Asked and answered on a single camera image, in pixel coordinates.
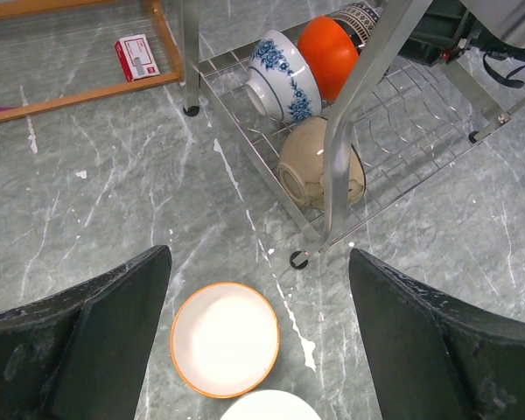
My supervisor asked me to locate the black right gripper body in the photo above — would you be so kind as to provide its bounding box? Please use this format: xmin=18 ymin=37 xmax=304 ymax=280
xmin=398 ymin=1 xmax=525 ymax=88

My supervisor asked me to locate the white bowl orange rim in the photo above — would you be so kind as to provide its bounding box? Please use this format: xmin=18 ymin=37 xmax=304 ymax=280
xmin=170 ymin=282 xmax=281 ymax=399

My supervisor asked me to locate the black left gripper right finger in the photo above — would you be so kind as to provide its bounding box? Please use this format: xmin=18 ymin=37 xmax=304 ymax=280
xmin=348 ymin=248 xmax=525 ymax=419

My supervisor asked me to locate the blue floral bowl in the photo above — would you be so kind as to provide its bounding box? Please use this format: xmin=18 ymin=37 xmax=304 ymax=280
xmin=245 ymin=30 xmax=322 ymax=123

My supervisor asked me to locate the steel dish rack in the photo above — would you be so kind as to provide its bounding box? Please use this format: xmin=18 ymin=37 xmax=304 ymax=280
xmin=184 ymin=1 xmax=525 ymax=270

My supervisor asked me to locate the wooden shelf rack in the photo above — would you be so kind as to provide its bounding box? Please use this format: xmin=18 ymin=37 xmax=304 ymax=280
xmin=0 ymin=1 xmax=176 ymax=124

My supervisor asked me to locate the plain white bowl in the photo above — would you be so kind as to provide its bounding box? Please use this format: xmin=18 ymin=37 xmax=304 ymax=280
xmin=220 ymin=389 xmax=321 ymax=420

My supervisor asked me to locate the orange plastic bowl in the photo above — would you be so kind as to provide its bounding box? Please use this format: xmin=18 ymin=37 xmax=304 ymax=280
xmin=297 ymin=16 xmax=360 ymax=102

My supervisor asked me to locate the red white box under rack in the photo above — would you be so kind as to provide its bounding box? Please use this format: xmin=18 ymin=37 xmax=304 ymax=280
xmin=115 ymin=34 xmax=160 ymax=82

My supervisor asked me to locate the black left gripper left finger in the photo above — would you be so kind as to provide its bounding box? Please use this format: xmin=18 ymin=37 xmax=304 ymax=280
xmin=0 ymin=245 xmax=172 ymax=419

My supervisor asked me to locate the black bowl beige flower exterior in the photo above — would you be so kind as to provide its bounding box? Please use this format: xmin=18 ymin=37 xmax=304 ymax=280
xmin=275 ymin=115 xmax=368 ymax=211

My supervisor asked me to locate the beige interior dark bowl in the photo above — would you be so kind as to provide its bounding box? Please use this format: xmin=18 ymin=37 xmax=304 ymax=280
xmin=330 ymin=2 xmax=383 ymax=50

